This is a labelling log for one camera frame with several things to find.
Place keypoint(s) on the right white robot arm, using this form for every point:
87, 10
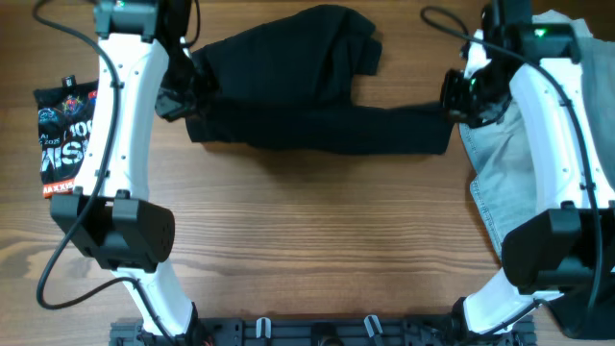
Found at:
534, 108

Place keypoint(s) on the black printed folded shirt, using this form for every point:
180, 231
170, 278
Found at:
64, 125

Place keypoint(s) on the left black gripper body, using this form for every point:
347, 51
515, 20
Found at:
179, 90

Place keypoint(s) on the black garment bottom right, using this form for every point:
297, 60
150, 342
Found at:
570, 315

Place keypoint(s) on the black pants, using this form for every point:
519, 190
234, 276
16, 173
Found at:
287, 85

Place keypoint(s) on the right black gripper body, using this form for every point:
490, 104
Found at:
475, 97

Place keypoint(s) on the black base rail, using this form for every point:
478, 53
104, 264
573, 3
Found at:
414, 330

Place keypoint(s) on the light blue denim jeans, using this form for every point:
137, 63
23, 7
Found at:
504, 189

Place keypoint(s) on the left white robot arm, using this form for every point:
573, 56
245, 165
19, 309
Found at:
145, 71

